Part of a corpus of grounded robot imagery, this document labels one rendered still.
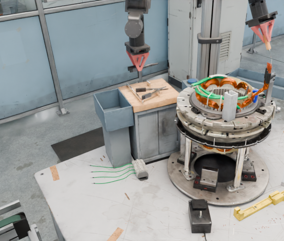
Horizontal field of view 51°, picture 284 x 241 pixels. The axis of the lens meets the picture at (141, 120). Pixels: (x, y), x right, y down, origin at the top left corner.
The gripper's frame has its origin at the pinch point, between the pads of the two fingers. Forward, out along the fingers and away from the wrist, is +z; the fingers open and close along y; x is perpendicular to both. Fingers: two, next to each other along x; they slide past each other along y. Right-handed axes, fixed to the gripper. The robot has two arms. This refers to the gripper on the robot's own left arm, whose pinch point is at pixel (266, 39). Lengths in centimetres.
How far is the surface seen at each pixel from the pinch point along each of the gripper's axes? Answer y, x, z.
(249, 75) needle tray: -14.4, 4.0, 13.9
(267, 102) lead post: 10.9, -24.4, 16.5
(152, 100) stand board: -21.4, -44.6, 6.0
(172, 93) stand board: -20.7, -35.4, 6.8
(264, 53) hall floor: -204, 299, 59
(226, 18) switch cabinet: -151, 171, -10
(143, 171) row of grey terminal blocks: -26, -56, 31
